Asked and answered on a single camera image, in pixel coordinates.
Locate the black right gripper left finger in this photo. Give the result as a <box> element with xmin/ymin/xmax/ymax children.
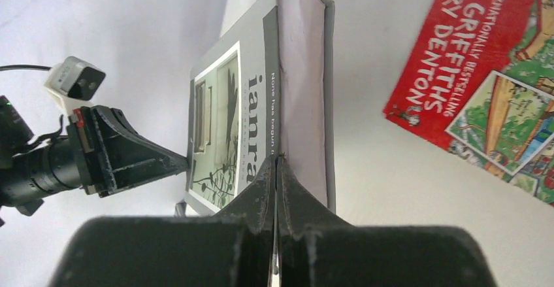
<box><xmin>50</xmin><ymin>156</ymin><xmax>276</xmax><ymax>286</ymax></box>

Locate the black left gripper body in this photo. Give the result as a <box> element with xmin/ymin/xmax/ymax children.
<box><xmin>1</xmin><ymin>95</ymin><xmax>92</xmax><ymax>216</ymax></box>

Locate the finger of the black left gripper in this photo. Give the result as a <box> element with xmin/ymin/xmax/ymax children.
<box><xmin>80</xmin><ymin>105</ymin><xmax>190</xmax><ymax>197</ymax></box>

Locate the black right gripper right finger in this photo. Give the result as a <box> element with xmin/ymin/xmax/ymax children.
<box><xmin>276</xmin><ymin>157</ymin><xmax>496</xmax><ymax>286</ymax></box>

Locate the grey ianra book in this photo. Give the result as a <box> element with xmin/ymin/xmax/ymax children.
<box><xmin>175</xmin><ymin>0</ymin><xmax>336</xmax><ymax>217</ymax></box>

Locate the red comic book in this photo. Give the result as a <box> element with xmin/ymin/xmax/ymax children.
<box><xmin>383</xmin><ymin>0</ymin><xmax>553</xmax><ymax>205</ymax></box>

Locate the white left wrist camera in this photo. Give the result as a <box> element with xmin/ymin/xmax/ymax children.
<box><xmin>43</xmin><ymin>56</ymin><xmax>106</xmax><ymax>116</ymax></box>

